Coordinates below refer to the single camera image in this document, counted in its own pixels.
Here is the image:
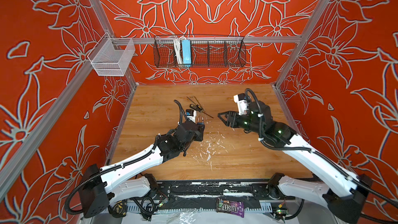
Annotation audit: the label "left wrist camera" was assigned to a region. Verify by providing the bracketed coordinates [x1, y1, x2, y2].
[186, 109, 197, 123]

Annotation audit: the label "aluminium frame post left rear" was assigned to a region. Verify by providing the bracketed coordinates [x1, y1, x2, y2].
[89, 0, 136, 89]

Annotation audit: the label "aluminium table edge rail right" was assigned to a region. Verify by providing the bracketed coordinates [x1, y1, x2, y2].
[271, 84, 300, 133]

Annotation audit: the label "black wire wall basket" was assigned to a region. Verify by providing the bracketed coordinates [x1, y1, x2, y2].
[153, 34, 247, 68]

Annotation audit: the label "clear plastic wall bin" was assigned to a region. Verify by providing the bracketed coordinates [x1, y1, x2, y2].
[87, 32, 136, 77]

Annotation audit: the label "aluminium frame post right rear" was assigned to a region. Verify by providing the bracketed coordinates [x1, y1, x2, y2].
[273, 0, 331, 90]

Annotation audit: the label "light blue box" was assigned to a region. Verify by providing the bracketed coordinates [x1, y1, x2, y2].
[181, 39, 192, 67]

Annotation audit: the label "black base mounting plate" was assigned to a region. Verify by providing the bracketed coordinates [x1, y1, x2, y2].
[146, 179, 297, 205]

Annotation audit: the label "purple candy bag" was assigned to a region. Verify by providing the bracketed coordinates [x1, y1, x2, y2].
[216, 198, 245, 218]

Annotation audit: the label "aluminium horizontal rear bar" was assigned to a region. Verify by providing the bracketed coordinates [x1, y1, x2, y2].
[111, 36, 302, 45]

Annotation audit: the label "black tape measure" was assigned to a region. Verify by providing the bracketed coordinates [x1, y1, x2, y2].
[107, 200, 127, 218]

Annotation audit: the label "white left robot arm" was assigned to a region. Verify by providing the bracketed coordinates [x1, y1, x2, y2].
[64, 120, 205, 218]

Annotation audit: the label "white cables in basket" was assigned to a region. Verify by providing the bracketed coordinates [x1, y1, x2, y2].
[172, 36, 183, 66]

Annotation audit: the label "aluminium frame post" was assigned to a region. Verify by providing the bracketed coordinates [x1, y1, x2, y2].
[89, 0, 136, 89]
[273, 0, 331, 90]

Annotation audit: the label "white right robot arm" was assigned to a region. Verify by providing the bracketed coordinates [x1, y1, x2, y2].
[218, 100, 398, 224]

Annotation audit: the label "aluminium left side rail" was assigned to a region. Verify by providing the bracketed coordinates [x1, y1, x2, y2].
[1, 61, 92, 200]

